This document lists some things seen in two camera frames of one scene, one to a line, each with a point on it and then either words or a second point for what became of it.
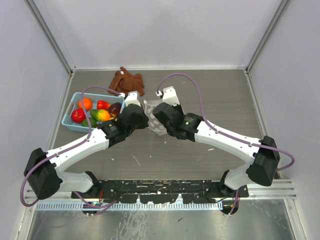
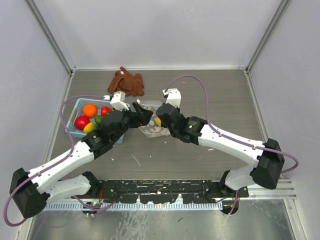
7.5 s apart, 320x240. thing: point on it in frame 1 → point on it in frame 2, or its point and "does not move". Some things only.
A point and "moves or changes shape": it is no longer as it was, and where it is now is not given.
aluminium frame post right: x=279 y=14 does not move
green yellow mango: x=100 y=114 → x=89 y=127
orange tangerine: x=87 y=103 → x=90 y=110
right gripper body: x=178 y=108 does not move
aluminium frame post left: x=44 y=17 does not move
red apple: x=78 y=115 → x=80 y=121
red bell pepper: x=102 y=104 → x=104 y=109
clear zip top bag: x=153 y=123 moves or changes shape
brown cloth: x=123 y=82 does not move
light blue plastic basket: x=73 y=104 → x=78 y=110
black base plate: x=161 y=191 does not move
